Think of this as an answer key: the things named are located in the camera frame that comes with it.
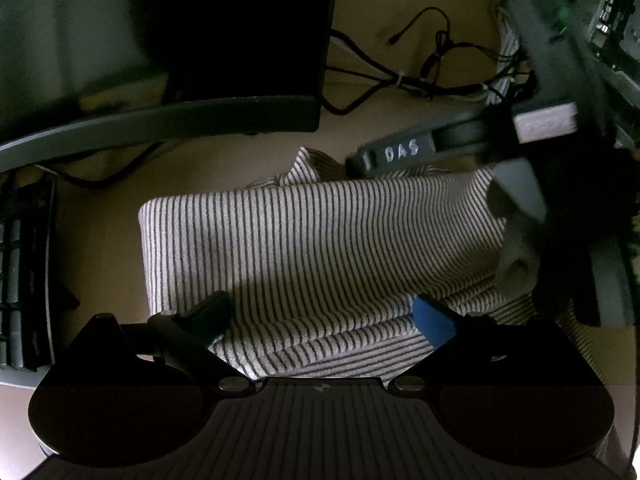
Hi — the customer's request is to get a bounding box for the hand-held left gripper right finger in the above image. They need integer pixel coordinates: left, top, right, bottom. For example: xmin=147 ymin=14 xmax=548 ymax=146
xmin=390 ymin=294 xmax=576 ymax=396

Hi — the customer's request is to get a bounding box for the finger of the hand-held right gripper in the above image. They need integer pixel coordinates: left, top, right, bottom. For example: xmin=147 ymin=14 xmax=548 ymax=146
xmin=345 ymin=104 xmax=521 ymax=181
xmin=489 ymin=159 xmax=549 ymax=305

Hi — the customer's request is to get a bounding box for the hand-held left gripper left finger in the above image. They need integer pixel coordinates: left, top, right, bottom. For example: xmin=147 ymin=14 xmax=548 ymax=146
xmin=65 ymin=290 xmax=253 ymax=396

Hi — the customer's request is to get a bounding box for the striped white shirt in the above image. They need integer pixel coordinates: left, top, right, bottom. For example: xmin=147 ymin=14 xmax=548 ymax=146
xmin=137 ymin=147 xmax=601 ymax=381

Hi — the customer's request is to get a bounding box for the black keyboard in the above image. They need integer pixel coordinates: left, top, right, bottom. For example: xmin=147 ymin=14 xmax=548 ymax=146
xmin=0 ymin=175 xmax=81 ymax=387

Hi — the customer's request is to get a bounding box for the white computer case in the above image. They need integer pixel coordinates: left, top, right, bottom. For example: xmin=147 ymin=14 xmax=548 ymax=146
xmin=565 ymin=0 xmax=640 ymax=152

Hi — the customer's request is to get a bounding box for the black computer monitor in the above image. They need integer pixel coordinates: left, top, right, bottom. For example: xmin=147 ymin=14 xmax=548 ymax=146
xmin=0 ymin=0 xmax=342 ymax=166

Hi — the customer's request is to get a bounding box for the black cable bundle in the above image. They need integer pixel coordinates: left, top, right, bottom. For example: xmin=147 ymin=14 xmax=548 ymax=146
xmin=320 ymin=6 xmax=541 ymax=117

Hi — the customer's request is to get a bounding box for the white cable bundle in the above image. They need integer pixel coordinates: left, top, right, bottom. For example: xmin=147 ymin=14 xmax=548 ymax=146
xmin=489 ymin=30 xmax=532 ymax=107

